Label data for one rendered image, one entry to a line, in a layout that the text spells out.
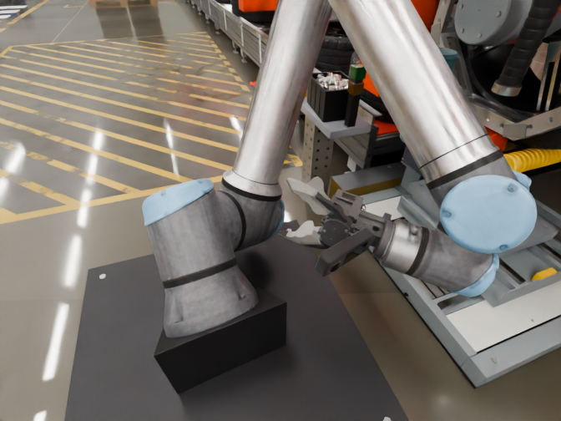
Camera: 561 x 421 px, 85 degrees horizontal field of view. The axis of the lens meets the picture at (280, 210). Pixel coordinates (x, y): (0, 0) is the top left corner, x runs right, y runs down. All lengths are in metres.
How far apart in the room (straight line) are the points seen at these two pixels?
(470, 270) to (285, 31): 0.54
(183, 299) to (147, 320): 0.23
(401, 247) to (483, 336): 0.65
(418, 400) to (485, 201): 0.76
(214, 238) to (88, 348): 0.39
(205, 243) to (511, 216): 0.46
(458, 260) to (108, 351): 0.71
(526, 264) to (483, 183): 0.94
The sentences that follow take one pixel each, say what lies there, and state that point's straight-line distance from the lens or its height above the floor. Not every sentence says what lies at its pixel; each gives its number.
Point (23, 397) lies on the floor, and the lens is 1.23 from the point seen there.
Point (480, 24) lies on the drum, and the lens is 0.85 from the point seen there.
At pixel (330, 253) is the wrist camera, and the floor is 0.58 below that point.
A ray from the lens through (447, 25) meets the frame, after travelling 1.14.
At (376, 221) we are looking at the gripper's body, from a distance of 0.59.
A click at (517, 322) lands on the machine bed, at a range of 1.24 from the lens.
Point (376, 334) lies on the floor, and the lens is 1.11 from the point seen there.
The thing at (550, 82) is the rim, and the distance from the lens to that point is 1.06.
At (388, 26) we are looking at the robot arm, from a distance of 0.46.
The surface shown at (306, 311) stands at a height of 0.30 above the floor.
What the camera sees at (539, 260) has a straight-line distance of 1.37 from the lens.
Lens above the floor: 0.96
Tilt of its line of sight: 41 degrees down
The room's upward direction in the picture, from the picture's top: straight up
